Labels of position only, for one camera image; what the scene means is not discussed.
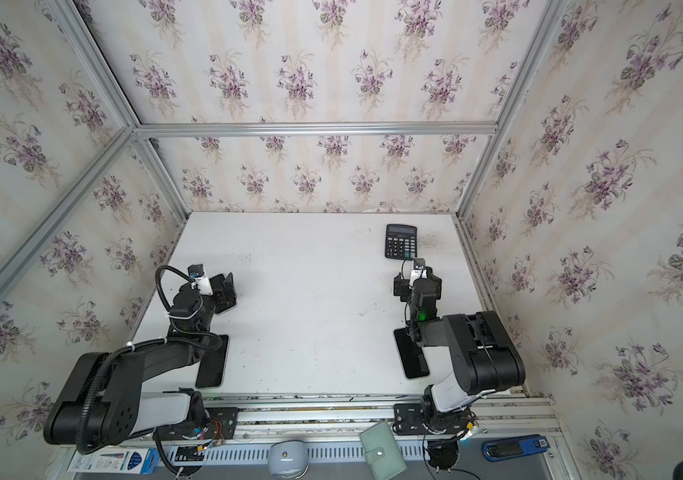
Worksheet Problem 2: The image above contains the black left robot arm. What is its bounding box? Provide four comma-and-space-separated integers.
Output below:
43, 264, 237, 454

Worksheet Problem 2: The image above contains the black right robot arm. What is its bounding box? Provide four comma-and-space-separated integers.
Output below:
393, 265, 525, 435

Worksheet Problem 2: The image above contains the black phone front left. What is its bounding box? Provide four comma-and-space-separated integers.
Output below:
195, 335, 229, 389

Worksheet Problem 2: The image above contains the black desk calculator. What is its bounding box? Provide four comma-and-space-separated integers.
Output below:
385, 224, 419, 260

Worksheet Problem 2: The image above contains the blue white box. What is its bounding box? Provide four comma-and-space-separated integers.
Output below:
67, 447, 160, 475

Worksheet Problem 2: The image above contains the green wallet pouch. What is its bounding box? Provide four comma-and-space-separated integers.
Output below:
359, 422, 407, 480

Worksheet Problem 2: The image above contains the black round puck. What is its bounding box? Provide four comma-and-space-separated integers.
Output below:
425, 440, 459, 472

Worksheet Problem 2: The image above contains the grey round device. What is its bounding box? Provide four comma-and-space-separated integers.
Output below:
267, 440, 309, 479

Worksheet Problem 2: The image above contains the blue handheld device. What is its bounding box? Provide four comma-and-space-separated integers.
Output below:
481, 435, 551, 462

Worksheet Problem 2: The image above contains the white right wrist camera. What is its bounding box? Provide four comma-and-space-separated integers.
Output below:
409, 258, 427, 284

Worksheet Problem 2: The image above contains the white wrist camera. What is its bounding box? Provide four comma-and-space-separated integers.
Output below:
187, 263, 213, 296
409, 258, 427, 284

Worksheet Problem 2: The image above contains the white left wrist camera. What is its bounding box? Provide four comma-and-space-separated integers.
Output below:
187, 263, 213, 296

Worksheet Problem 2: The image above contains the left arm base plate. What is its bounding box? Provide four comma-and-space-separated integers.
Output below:
157, 407, 239, 441

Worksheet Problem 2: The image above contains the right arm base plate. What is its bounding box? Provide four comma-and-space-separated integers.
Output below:
393, 402, 475, 436

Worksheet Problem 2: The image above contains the white perforated cable tray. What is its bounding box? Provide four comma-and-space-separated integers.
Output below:
172, 441, 433, 468

